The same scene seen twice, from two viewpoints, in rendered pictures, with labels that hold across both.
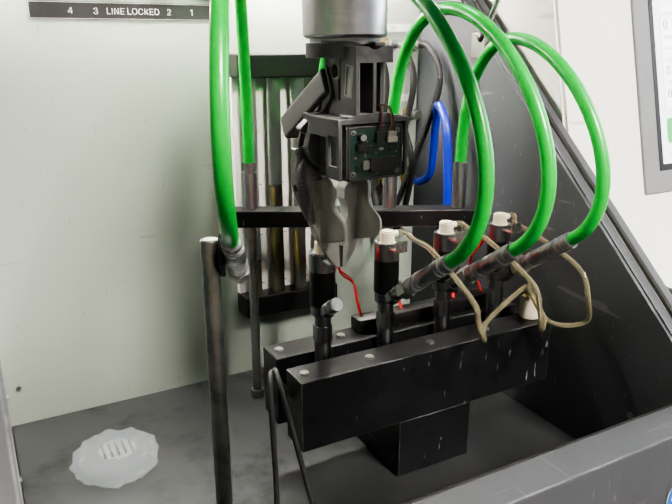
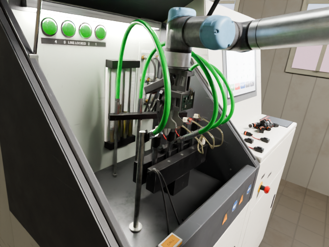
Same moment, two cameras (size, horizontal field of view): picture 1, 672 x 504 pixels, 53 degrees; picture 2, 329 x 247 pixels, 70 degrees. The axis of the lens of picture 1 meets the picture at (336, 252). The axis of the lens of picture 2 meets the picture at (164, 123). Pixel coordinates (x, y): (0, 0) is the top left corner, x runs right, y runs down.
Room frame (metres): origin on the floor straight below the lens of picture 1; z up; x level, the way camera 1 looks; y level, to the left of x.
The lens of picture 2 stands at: (0.01, 0.30, 1.37)
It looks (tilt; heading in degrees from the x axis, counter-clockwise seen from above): 19 degrees down; 335
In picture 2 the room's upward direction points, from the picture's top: 6 degrees clockwise
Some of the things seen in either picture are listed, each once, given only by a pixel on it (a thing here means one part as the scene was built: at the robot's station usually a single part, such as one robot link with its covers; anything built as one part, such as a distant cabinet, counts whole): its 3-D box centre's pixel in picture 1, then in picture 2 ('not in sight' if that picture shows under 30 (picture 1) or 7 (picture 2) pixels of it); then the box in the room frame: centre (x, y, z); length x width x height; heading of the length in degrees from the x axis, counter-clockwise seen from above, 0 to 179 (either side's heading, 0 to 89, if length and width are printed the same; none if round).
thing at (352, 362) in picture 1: (411, 388); (173, 168); (0.73, -0.09, 0.91); 0.34 x 0.10 x 0.15; 118
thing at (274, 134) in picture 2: not in sight; (260, 132); (0.88, -0.67, 0.96); 0.70 x 0.22 x 0.03; 118
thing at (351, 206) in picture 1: (362, 222); (175, 121); (0.64, -0.03, 1.14); 0.06 x 0.03 x 0.09; 28
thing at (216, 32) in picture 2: not in sight; (212, 33); (0.54, -0.05, 1.40); 0.11 x 0.11 x 0.08; 16
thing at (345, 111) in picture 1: (349, 112); (176, 88); (0.63, -0.01, 1.24); 0.09 x 0.08 x 0.12; 28
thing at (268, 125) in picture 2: not in sight; (264, 123); (0.90, -0.70, 1.01); 0.23 x 0.11 x 0.06; 118
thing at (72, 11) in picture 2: not in sight; (107, 17); (0.91, 0.14, 1.43); 0.54 x 0.03 x 0.02; 118
